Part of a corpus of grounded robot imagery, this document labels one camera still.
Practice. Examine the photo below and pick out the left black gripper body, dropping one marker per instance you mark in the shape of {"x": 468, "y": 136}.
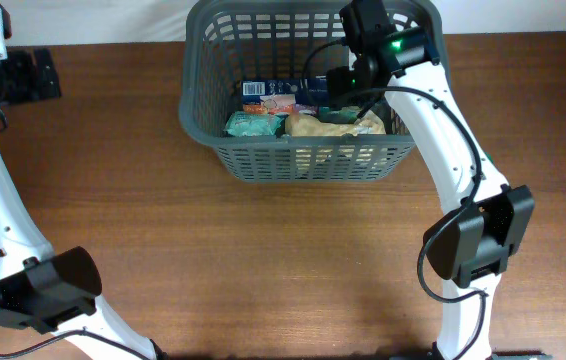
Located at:
{"x": 21, "y": 80}

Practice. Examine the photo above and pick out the teal snack packet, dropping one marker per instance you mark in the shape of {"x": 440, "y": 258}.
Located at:
{"x": 243, "y": 124}

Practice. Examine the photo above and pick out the grey plastic basket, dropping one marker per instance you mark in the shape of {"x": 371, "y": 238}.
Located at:
{"x": 233, "y": 46}

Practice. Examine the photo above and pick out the blue carton box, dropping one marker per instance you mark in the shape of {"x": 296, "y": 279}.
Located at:
{"x": 284, "y": 96}

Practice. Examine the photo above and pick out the tan food pouch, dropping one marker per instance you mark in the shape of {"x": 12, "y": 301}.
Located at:
{"x": 303, "y": 125}

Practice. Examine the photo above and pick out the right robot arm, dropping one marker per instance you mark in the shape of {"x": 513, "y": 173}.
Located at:
{"x": 465, "y": 253}

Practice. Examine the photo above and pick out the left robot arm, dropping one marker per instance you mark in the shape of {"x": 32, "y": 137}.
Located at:
{"x": 57, "y": 295}

